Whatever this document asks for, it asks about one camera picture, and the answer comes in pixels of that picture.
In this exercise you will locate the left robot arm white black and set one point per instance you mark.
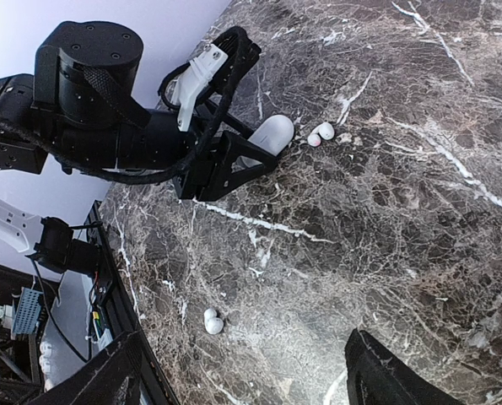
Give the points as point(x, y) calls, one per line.
point(77, 107)

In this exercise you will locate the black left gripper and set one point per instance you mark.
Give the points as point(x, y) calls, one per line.
point(199, 166)

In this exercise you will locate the white earbud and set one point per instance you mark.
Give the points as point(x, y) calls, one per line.
point(323, 132)
point(212, 322)

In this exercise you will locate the black front table rail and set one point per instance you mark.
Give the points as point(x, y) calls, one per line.
point(122, 320)

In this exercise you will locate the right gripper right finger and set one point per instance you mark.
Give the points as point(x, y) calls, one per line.
point(377, 376)

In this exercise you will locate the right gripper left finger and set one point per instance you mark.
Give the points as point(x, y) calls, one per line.
point(111, 377)

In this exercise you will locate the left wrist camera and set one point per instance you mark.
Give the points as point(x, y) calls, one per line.
point(231, 55)

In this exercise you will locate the white earbud charging case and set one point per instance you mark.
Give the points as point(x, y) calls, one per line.
point(273, 135)

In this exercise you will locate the white slotted cable duct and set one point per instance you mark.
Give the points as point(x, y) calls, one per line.
point(27, 312)

